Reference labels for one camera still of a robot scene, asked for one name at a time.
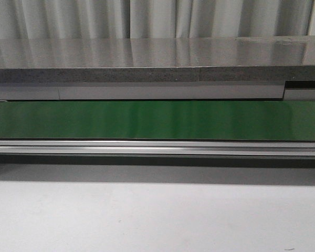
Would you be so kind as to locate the aluminium conveyor front rail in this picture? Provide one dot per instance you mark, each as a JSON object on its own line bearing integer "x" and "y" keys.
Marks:
{"x": 127, "y": 147}

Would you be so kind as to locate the white pleated curtain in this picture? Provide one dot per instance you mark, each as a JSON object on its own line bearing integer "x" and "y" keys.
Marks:
{"x": 155, "y": 19}

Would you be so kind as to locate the grey conveyor back rail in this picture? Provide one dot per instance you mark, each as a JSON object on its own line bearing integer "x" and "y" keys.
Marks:
{"x": 199, "y": 90}

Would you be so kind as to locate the green conveyor belt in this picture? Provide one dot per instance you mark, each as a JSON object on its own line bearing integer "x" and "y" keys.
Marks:
{"x": 162, "y": 120}

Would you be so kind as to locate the grey stone slab counter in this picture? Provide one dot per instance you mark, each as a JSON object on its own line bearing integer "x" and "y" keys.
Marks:
{"x": 283, "y": 58}

